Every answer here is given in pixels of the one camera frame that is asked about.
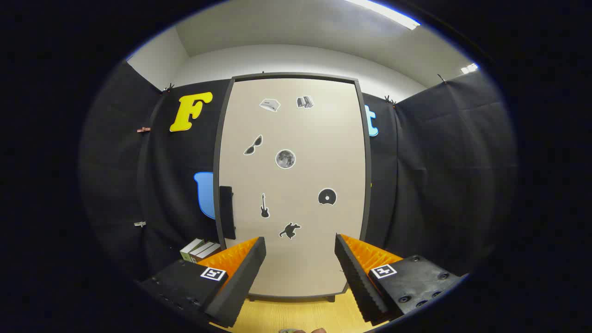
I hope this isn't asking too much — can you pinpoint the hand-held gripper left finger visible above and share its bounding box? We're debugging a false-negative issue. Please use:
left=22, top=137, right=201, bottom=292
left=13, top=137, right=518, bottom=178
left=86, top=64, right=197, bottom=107
left=139, top=237, right=267, bottom=328

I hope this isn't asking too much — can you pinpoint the black backdrop cloth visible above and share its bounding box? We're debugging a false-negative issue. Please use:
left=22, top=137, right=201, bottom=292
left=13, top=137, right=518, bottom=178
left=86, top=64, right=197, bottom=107
left=79, top=60, right=517, bottom=296

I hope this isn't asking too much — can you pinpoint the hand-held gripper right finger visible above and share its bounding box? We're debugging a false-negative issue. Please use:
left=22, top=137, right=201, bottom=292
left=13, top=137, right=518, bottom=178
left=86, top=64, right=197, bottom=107
left=334, top=234, right=464, bottom=325

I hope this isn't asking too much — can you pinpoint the black door handle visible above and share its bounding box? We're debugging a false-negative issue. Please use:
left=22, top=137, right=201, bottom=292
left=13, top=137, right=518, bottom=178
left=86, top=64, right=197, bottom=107
left=219, top=186, right=237, bottom=240

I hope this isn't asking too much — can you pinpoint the grey cabinet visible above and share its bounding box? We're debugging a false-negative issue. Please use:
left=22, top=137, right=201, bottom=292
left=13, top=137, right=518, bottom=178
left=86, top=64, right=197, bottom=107
left=213, top=72, right=373, bottom=303

